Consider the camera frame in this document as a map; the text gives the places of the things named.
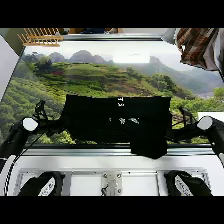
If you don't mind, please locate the silver frame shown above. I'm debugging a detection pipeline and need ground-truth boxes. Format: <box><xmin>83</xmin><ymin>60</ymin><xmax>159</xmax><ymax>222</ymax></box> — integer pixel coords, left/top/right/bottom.
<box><xmin>0</xmin><ymin>145</ymin><xmax>224</xmax><ymax>197</ymax></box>

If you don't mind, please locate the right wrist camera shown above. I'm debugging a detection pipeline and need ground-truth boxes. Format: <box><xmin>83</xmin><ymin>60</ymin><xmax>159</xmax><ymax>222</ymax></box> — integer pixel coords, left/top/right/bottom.
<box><xmin>178</xmin><ymin>106</ymin><xmax>197</xmax><ymax>128</ymax></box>

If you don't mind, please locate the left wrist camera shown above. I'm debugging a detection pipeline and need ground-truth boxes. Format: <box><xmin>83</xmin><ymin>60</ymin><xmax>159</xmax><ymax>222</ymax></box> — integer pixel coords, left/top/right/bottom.
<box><xmin>34</xmin><ymin>99</ymin><xmax>49</xmax><ymax>122</ymax></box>

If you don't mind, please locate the brown clothes hanger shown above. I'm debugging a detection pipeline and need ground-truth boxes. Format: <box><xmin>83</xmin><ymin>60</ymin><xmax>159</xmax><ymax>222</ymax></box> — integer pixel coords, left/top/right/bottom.
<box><xmin>17</xmin><ymin>27</ymin><xmax>65</xmax><ymax>47</ymax></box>

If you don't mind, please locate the checked shirt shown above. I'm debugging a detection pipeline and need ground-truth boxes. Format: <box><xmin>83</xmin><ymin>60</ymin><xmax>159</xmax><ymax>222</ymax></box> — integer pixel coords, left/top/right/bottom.
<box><xmin>175</xmin><ymin>27</ymin><xmax>220</xmax><ymax>71</ymax></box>

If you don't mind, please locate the black cable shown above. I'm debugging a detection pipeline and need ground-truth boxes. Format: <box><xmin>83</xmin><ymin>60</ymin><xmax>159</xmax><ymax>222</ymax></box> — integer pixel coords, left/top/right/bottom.
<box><xmin>2</xmin><ymin>131</ymin><xmax>46</xmax><ymax>196</ymax></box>

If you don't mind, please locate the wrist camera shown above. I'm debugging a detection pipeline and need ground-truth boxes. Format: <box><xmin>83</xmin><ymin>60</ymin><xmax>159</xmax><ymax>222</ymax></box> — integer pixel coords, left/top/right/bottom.
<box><xmin>34</xmin><ymin>99</ymin><xmax>49</xmax><ymax>122</ymax></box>
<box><xmin>178</xmin><ymin>106</ymin><xmax>197</xmax><ymax>128</ymax></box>

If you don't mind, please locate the black garment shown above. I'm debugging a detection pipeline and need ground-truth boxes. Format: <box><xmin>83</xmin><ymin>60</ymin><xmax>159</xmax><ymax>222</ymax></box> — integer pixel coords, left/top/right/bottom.
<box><xmin>61</xmin><ymin>94</ymin><xmax>174</xmax><ymax>160</ymax></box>

